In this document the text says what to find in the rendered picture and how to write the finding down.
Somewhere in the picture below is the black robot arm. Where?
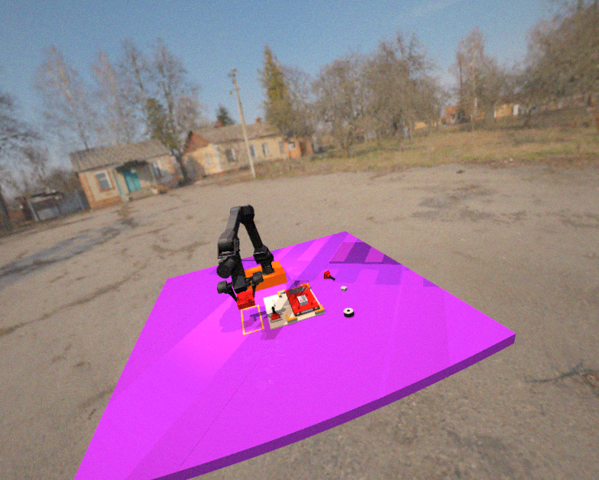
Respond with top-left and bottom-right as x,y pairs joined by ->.
216,205 -> 275,294

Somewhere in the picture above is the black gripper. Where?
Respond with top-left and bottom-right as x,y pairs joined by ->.
217,265 -> 264,303

